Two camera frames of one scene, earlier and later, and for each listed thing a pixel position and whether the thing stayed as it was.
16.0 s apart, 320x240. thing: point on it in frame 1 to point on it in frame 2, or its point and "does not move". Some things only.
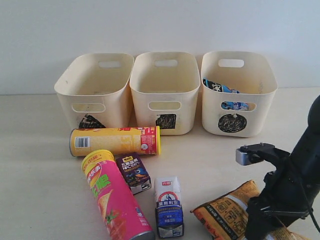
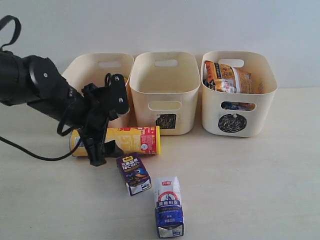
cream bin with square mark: (164, 86) does not move
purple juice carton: (134, 173) does not move
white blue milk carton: (169, 211) does not move
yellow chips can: (121, 142) does not move
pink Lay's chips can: (124, 218) to (126, 79)
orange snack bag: (226, 217) to (227, 78)
